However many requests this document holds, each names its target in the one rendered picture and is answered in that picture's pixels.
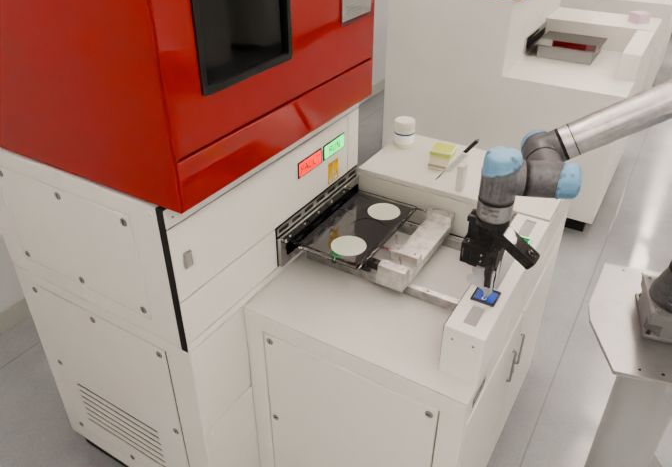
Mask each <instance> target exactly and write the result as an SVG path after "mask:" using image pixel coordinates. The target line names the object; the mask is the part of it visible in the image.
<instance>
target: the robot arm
mask: <svg viewBox="0 0 672 467"><path fill-rule="evenodd" d="M669 119H672V79H670V80H668V81H666V82H663V83H661V84H659V85H656V86H654V87H652V88H649V89H647V90H645V91H642V92H640V93H638V94H635V95H633V96H631V97H628V98H626V99H624V100H621V101H619V102H616V103H614V104H612V105H609V106H607V107H605V108H602V109H600V110H598V111H595V112H593V113H591V114H588V115H586V116H584V117H581V118H579V119H577V120H574V121H572V122H570V123H567V124H565V125H563V126H560V127H558V128H556V129H553V130H551V131H549V132H547V131H545V130H533V131H531V132H529V133H527V134H526V135H525V136H524V138H523V139H522V141H521V152H520V151H518V150H517V149H514V148H508V147H506V146H497V147H493V148H491V149H489V150H488V151H487V152H486V154H485V157H484V162H483V167H482V168H481V180H480V187H479V195H478V201H477V208H476V209H474V208H473V209H472V211H471V213H469V214H468V217H467V221H469V225H468V232H467V234H466V236H465V238H464V240H463V241H462V244H461V252H460V259H459V261H462V262H465V263H467V264H468V265H471V266H474V267H473V268H472V272H473V274H468V275H467V280H468V282H470V283H472V284H473V285H475V286H477V287H479V288H480V289H482V290H483V294H484V297H488V296H489V295H490V294H491V293H492V291H493V290H494V287H495V283H496V280H497V277H498V274H499V271H500V267H501V263H502V259H503V256H504V253H505V250H506V251H507V252H508V253H509V254H510V255H511V256H512V257H513V258H514V259H515V260H516V261H518V262H519V263H520V264H521V265H522V266H523V267H524V268H525V269H526V270H528V269H530V268H532V267H533V266H534V265H535V264H536V263H537V261H538V259H539V258H540V254H539V253H538V252H537V251H536V250H535V249H534V248H533V247H532V246H531V245H530V244H528V243H527V242H526V241H525V240H524V239H523V238H522V237H521V236H520V235H519V234H518V233H517V232H516V231H515V230H514V229H512V228H511V227H510V226H509V223H510V220H511V218H512V213H513V207H514V202H515V197H516V196H524V197H538V198H554V199H556V200H558V199H573V198H575V197H576V196H577V195H578V194H579V191H580V188H581V183H582V171H581V167H580V166H579V165H578V164H577V163H569V162H568V161H567V160H570V159H572V158H575V157H577V156H580V155H582V154H585V153H587V152H590V151H592V150H595V149H597V148H600V147H602V146H605V145H607V144H610V143H612V142H615V141H617V140H620V139H622V138H625V137H627V136H630V135H632V134H635V133H637V132H640V131H642V130H645V129H647V128H650V127H652V126H655V125H657V124H659V123H662V122H664V121H667V120H669ZM565 161H566V162H565ZM466 238H470V239H466ZM462 251H463V255H462ZM477 265H479V266H477ZM649 294H650V296H651V298H652V300H653V301H654V302H655V303H656V304H657V305H658V306H659V307H660V308H662V309H663V310H665V311H666V312H668V313H670V314H672V260H671V262H670V264H669V266H668V267H667V268H666V269H665V270H664V271H663V272H662V273H661V274H660V275H659V276H658V277H657V278H656V279H655V280H654V281H653V282H652V284H651V287H650V289H649Z"/></svg>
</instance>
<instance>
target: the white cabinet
mask: <svg viewBox="0 0 672 467"><path fill-rule="evenodd" d="M567 213H568V212H567ZM567 213H566V215H565V217H564V218H563V220H562V222H561V224H560V226H559V228H558V230H557V232H556V234H555V236H554V238H553V240H552V242H551V243H550V245H549V247H548V249H547V251H546V253H545V255H544V257H543V259H542V261H541V264H540V266H539V268H538V270H537V272H536V274H535V276H534V278H533V280H532V282H531V284H530V286H529V288H528V290H527V291H526V293H525V295H524V297H523V299H522V301H521V303H520V305H519V307H518V309H517V311H516V313H515V315H514V317H513V319H512V320H511V322H510V324H509V326H508V328H507V330H506V332H505V334H504V336H503V338H502V340H501V342H500V344H499V346H498V348H497V349H496V351H495V353H494V355H493V357H492V359H491V361H490V363H489V365H488V367H487V369H486V371H485V373H484V375H483V376H482V378H481V380H480V382H479V384H478V386H477V388H476V390H475V392H474V394H473V396H472V398H471V400H470V402H469V404H468V405H467V406H466V405H464V404H462V403H459V402H457V401H455V400H453V399H450V398H448V397H446V396H443V395H441V394H439V393H437V392H434V391H432V390H430V389H427V388H425V387H423V386H421V385H418V384H416V383H414V382H411V381H409V380H407V379H405V378H402V377H400V376H398V375H395V374H393V373H391V372H389V371H386V370H384V369H382V368H379V367H377V366H375V365H373V364H370V363H368V362H366V361H363V360H361V359H359V358H357V357H354V356H352V355H350V354H347V353H345V352H343V351H341V350H338V349H336V348H334V347H331V346H329V345H327V344H325V343H322V342H320V341H318V340H315V339H313V338H311V337H308V336H306V335H304V334H302V333H299V332H297V331H295V330H292V329H290V328H288V327H286V326H283V325H281V324H279V323H276V322H274V321H272V320H270V319H267V318H265V317H263V316H260V315H258V314H256V313H254V312H251V311H249V310H247V309H244V316H245V326H246V335H247V344H248V353H249V363H250V372H251V381H252V390H253V400H254V409H255V418H256V427H257V437H258V446H259V455H260V464H261V467H486V466H487V464H488V462H489V459H490V457H491V455H492V452H493V450H494V448H495V446H496V443H497V441H498V439H499V436H500V434H501V432H502V429H503V427H504V425H505V423H506V420H507V418H508V416H509V413H510V411H511V409H512V407H513V404H514V402H515V400H516V397H517V395H518V393H519V390H520V388H521V386H522V384H523V381H524V379H525V377H526V374H527V372H528V370H529V367H530V364H531V360H532V356H533V352H534V348H535V344H536V340H537V336H538V332H539V328H540V324H541V319H542V315H543V311H544V307H545V303H546V299H547V295H548V291H549V287H550V283H551V279H552V275H553V270H554V266H555V262H556V258H557V254H558V250H559V246H560V242H561V238H562V234H563V230H564V226H565V221H566V217H567Z"/></svg>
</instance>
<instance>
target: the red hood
mask: <svg viewBox="0 0 672 467"><path fill-rule="evenodd" d="M374 8H375V0H0V147H1V148H4V149H6V150H9V151H12V152H14V153H17V154H20V155H23V156H25V157H28V158H31V159H33V160H36V161H39V162H42V163H44V164H47V165H50V166H52V167H55V168H58V169H61V170H63V171H66V172H69V173H71V174H74V175H77V176H80V177H82V178H85V179H88V180H90V181H93V182H96V183H99V184H101V185H104V186H107V187H109V188H112V189H115V190H118V191H120V192H123V193H126V194H128V195H131V196H134V197H137V198H139V199H142V200H145V201H147V202H150V203H153V204H156V205H158V206H161V207H164V208H166V209H169V210H171V211H174V212H177V213H180V214H183V213H184V212H186V211H187V210H189V209H191V208H192V207H194V206H195V205H197V204H199V203H200V202H202V201H203V200H205V199H206V198H208V197H210V196H211V195H213V194H214V193H216V192H218V191H219V190H221V189H222V188H224V187H225V186H227V185H229V184H230V183H232V182H233V181H235V180H237V179H238V178H240V177H241V176H243V175H244V174H246V173H248V172H249V171H251V170H252V169H254V168H256V167H257V166H259V165H260V164H262V163H263V162H265V161H267V160H268V159H270V158H271V157H273V156H275V155H276V154H278V153H279V152H281V151H283V150H284V149H286V148H287V147H289V146H290V145H292V144H294V143H295V142H297V141H298V140H300V139H302V138H303V137H305V136H306V135H308V134H309V133H311V132H313V131H314V130H316V129H317V128H319V127H321V126H322V125H324V124H325V123H327V122H328V121H330V120H332V119H333V118H335V117H336V116H338V115H340V114H341V113H343V112H344V111H346V110H347V109H349V108H351V107H352V106H354V105H355V104H357V103H359V102H360V101H362V100H363V99H365V98H366V97H368V96H370V95H371V94H372V70H373V38H374Z"/></svg>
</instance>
